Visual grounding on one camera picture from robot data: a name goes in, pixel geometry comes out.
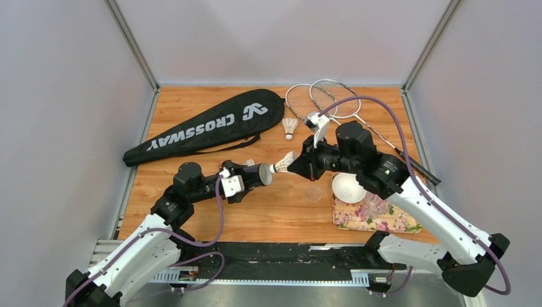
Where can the white feather shuttlecock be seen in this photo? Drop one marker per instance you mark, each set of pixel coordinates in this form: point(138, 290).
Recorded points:
point(289, 124)

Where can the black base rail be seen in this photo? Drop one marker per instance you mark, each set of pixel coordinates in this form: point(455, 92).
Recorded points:
point(286, 261)

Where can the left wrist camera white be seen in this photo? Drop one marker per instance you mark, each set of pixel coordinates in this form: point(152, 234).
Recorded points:
point(231, 184)

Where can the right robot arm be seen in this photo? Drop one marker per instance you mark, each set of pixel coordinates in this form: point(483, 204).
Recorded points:
point(465, 256)

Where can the clear plastic tube lid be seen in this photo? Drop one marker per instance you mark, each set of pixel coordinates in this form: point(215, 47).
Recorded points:
point(313, 193)

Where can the black shuttlecock tube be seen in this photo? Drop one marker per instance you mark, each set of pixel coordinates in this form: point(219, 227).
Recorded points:
point(257, 175)

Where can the white bowl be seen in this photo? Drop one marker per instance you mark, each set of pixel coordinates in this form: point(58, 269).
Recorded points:
point(346, 188)

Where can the silver badminton racket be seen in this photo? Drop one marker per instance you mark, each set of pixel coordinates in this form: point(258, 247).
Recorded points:
point(351, 109)
point(303, 100)

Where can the floral tray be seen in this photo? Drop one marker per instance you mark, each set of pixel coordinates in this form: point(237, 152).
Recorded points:
point(354, 208)

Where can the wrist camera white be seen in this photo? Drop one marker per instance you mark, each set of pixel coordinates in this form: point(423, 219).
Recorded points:
point(319, 125)
point(231, 184)

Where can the silver badminton racket left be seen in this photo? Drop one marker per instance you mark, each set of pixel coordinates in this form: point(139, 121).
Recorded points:
point(303, 100)

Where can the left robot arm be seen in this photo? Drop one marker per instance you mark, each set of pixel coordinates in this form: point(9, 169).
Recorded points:
point(159, 241)

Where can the clear glass cup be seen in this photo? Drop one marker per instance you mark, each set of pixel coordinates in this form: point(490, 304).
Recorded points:
point(374, 206)

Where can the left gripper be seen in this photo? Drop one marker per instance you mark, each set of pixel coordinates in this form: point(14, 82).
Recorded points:
point(231, 165)

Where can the black Crossway racket bag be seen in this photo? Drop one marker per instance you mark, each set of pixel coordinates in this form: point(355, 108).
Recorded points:
point(242, 118)

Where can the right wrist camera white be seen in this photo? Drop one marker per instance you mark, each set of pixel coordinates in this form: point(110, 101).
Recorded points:
point(319, 125)

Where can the silver badminton racket right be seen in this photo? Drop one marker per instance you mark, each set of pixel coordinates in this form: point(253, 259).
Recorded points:
point(351, 109)

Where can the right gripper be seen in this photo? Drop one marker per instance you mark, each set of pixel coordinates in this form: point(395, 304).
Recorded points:
point(306, 164)

